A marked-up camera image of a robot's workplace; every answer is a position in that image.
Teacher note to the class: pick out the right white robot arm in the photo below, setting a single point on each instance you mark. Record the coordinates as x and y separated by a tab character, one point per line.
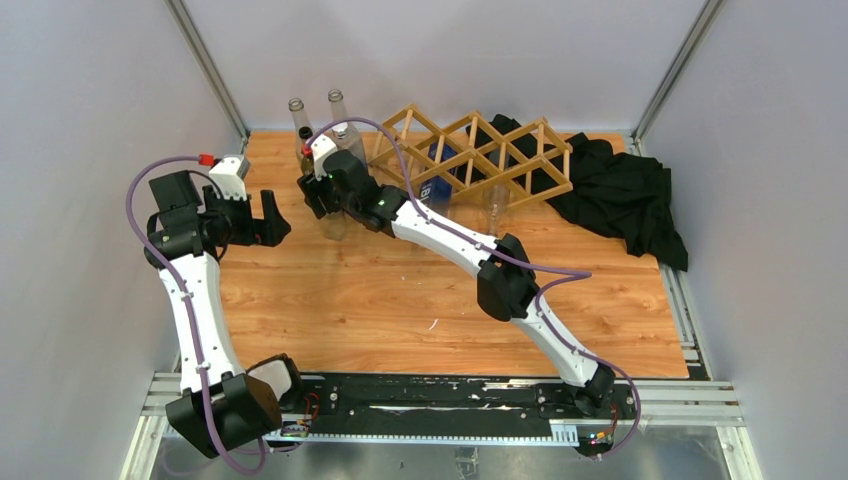
506	287

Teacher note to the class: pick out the dark green wine bottle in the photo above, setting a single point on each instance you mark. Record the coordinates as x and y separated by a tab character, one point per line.
305	155

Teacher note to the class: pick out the blue square glass bottle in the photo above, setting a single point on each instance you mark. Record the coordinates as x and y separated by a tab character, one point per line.
435	193

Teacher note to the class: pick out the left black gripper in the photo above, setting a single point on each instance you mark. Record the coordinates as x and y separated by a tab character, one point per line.
267	231

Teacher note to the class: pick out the black cloth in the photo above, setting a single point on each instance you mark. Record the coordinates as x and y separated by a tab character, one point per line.
624	196

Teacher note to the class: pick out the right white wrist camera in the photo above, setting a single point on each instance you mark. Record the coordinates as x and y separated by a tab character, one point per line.
322	147

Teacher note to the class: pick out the wooden wine rack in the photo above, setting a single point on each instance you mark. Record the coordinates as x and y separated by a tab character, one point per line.
532	161

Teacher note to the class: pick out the clear square glass bottle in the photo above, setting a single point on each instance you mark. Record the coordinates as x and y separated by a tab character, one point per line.
334	226

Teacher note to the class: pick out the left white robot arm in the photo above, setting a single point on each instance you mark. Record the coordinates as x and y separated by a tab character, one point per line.
221	405

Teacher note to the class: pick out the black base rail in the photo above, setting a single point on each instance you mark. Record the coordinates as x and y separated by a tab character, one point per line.
372	406

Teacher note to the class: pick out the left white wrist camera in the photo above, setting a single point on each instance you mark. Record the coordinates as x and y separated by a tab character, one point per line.
229	175

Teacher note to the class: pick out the clear wine bottle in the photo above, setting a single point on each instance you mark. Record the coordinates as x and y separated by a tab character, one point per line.
338	107
300	117

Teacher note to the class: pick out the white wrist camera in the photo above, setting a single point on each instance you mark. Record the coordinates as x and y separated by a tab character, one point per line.
322	147
229	175

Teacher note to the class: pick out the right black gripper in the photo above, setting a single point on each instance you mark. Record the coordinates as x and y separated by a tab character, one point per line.
314	188

